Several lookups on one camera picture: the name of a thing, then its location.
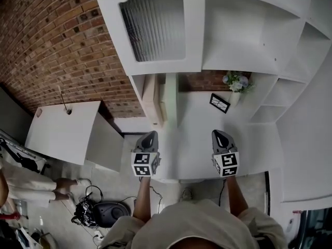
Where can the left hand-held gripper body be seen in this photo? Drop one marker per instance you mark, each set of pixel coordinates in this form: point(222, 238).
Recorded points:
point(142, 162)

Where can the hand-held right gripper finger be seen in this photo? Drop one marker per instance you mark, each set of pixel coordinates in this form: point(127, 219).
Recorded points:
point(214, 141)
point(230, 147)

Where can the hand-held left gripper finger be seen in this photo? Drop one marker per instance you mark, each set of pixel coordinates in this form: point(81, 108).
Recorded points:
point(139, 143)
point(155, 145)

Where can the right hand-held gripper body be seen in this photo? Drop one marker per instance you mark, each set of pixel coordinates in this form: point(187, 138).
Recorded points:
point(227, 163)

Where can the white cabinet door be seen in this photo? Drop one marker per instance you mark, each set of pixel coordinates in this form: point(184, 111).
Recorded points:
point(194, 35)

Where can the person's right forearm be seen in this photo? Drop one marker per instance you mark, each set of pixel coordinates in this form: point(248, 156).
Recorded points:
point(234, 196)

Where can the person's left forearm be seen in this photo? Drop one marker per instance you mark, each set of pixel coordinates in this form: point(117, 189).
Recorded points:
point(142, 198)

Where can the short beige file box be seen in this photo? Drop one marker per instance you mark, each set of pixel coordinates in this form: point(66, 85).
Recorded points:
point(163, 105)

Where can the white flower vase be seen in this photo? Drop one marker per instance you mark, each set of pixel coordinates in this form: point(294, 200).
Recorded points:
point(234, 98)

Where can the person's right shoe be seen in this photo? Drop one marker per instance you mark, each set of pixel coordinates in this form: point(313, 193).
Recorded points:
point(186, 194)

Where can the black oval case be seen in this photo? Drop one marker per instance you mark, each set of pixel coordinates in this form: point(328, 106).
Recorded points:
point(111, 213)

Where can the person's beige shirt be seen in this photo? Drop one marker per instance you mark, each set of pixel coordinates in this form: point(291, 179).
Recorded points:
point(202, 222)

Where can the white side table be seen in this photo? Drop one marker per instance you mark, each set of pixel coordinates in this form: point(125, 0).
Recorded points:
point(64, 133)

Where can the dark reed diffuser jar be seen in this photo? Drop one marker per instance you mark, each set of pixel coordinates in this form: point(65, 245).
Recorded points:
point(68, 111)

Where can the white power strip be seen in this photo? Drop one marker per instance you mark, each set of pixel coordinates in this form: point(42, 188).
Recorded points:
point(98, 233)

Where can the small beige round object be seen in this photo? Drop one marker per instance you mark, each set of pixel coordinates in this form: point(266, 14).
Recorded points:
point(39, 112)

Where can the white shelf unit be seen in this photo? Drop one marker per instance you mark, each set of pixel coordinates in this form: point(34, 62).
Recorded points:
point(246, 35)

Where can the dark framed window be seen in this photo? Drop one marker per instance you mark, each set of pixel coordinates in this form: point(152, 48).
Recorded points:
point(316, 229)

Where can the white metal rack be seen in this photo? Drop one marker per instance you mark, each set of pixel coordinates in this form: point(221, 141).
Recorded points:
point(18, 152)

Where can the yellow stool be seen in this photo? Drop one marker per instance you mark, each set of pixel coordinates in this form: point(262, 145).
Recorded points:
point(46, 240)

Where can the grey panel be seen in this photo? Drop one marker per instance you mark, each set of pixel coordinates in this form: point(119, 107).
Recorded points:
point(13, 113)

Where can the black picture frame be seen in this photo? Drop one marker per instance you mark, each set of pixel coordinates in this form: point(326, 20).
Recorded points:
point(220, 103)

